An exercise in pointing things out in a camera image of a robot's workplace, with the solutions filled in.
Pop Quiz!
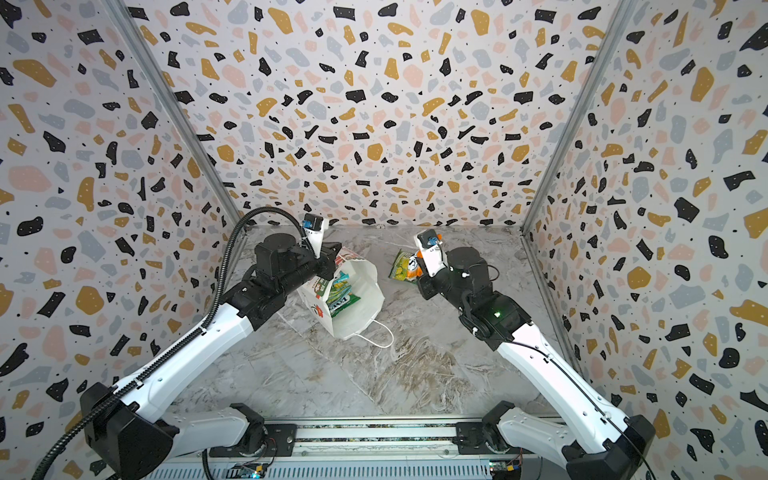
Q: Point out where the circuit board right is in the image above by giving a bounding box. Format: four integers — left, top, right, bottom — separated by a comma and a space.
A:
489, 460, 522, 480

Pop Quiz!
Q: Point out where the right aluminium corner post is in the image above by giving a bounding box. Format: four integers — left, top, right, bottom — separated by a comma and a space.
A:
521, 0, 637, 237

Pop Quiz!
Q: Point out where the black corrugated cable conduit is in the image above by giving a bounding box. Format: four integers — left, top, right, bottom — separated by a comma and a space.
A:
29, 206, 307, 480

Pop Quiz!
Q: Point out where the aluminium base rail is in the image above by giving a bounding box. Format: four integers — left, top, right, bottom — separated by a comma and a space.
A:
140, 416, 637, 480

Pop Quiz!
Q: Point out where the left aluminium corner post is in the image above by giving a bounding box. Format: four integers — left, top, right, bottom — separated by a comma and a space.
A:
103, 1, 239, 223

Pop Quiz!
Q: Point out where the green circuit board left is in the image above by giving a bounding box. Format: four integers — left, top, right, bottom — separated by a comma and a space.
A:
228, 462, 269, 479

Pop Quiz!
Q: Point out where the aluminium corner post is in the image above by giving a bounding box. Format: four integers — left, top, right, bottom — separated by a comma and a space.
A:
521, 0, 637, 237
103, 1, 239, 223

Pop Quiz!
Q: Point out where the white paper bag with flower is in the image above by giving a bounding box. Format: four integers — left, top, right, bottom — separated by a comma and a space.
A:
298, 248, 395, 349

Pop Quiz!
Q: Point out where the orange pink candy packet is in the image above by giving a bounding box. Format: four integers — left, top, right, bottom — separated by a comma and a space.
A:
407, 251, 428, 282

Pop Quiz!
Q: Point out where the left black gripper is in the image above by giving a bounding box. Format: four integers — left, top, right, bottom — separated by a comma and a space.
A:
280, 239, 341, 299

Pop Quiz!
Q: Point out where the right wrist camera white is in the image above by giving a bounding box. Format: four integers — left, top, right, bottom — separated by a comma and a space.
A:
415, 228, 446, 277

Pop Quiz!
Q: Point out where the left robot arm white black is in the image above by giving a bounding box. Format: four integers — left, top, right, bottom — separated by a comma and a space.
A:
81, 233, 342, 479

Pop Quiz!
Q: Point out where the green candy packet in bag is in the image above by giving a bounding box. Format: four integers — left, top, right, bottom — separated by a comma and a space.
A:
326, 272, 360, 318

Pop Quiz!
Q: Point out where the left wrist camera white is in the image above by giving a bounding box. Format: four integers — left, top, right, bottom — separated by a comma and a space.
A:
302, 213, 329, 258

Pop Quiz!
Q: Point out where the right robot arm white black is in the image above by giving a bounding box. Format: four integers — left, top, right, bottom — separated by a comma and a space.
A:
412, 230, 655, 479

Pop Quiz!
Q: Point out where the green yellow candy packet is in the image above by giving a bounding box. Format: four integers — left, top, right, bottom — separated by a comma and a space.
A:
389, 250, 420, 283

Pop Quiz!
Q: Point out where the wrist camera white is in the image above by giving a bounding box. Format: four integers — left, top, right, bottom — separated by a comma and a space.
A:
415, 228, 446, 277
302, 213, 329, 258

